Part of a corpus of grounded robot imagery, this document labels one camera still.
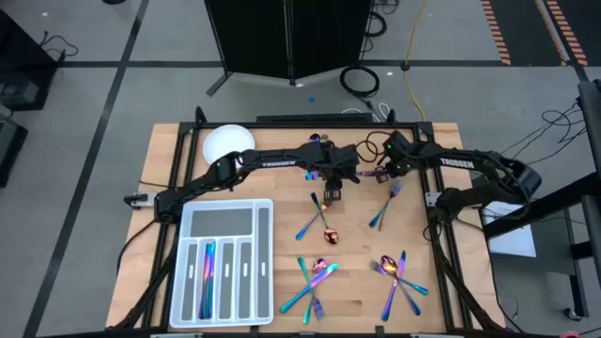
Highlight black cabinet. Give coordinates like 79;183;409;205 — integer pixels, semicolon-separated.
0;8;61;112

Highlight black mat orange striped edges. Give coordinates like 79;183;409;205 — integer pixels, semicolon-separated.
481;0;591;68

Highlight white cable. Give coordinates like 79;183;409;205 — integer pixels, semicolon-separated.
341;101;393;123

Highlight long black bar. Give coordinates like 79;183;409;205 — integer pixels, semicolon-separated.
256;113;375;124

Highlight black box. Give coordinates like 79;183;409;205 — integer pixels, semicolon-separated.
0;115;29;188

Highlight iridescent purple utensil handle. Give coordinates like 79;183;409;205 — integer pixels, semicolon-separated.
380;250;408;323

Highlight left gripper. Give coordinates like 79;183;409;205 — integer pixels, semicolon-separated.
307;142;362;207

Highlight black coiled cable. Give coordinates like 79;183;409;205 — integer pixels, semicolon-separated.
363;9;389;38
338;64;381;100

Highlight white round plate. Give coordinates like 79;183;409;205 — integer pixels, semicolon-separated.
202;123;257;166

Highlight yellow cable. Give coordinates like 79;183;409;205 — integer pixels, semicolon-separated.
402;0;430;122

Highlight black floor cable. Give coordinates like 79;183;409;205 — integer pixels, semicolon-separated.
39;30;80;62

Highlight grey equipment box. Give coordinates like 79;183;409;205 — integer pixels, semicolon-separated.
0;80;39;105

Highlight black aluminium table frame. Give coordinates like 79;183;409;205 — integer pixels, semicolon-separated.
110;105;508;335

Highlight black cable bundle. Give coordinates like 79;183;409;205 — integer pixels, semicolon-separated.
470;96;591;171

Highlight black folding partition screen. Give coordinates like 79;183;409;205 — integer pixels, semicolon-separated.
204;0;377;98

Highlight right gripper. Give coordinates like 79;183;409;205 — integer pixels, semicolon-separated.
374;130;426;185

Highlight black metal stand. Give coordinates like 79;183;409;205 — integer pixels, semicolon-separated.
482;78;601;323

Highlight white paper sheet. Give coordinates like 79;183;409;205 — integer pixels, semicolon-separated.
483;202;538;258

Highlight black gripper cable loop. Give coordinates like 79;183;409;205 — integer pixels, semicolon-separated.
354;130;383;164

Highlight white cutlery tray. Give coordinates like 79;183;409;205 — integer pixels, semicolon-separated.
167;197;275;330

